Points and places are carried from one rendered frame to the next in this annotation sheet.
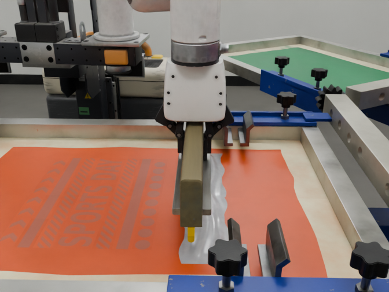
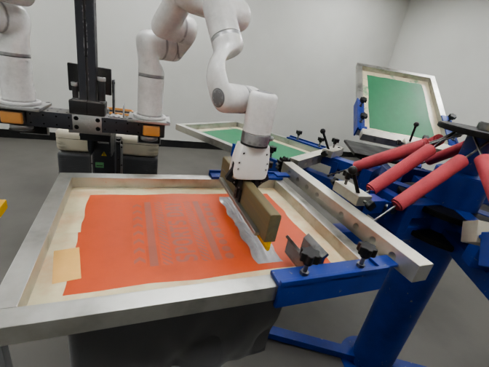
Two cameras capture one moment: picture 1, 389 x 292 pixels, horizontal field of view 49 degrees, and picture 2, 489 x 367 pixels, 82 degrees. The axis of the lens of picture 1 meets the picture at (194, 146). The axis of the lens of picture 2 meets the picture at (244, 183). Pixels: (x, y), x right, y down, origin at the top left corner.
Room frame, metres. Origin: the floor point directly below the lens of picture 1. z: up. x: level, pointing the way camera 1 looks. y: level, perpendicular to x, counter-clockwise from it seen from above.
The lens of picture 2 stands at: (0.00, 0.33, 1.39)
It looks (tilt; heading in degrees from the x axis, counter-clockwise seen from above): 22 degrees down; 334
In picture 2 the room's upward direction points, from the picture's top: 10 degrees clockwise
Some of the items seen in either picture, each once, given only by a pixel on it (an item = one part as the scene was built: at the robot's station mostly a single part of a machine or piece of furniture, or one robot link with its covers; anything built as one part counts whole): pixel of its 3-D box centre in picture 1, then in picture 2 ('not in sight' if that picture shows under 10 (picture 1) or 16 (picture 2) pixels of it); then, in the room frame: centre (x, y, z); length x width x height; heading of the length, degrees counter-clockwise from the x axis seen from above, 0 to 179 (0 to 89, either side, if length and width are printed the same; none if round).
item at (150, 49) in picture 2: not in sight; (154, 54); (1.21, 0.21, 1.37); 0.13 x 0.10 x 0.16; 112
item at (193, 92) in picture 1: (194, 86); (251, 159); (0.67, 0.00, 1.16); 0.10 x 0.08 x 0.11; 89
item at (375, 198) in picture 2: not in sight; (359, 203); (0.65, -0.45, 1.02); 0.17 x 0.06 x 0.05; 89
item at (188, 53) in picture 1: (199, 48); (257, 137); (0.66, -0.01, 1.22); 0.09 x 0.07 x 0.03; 89
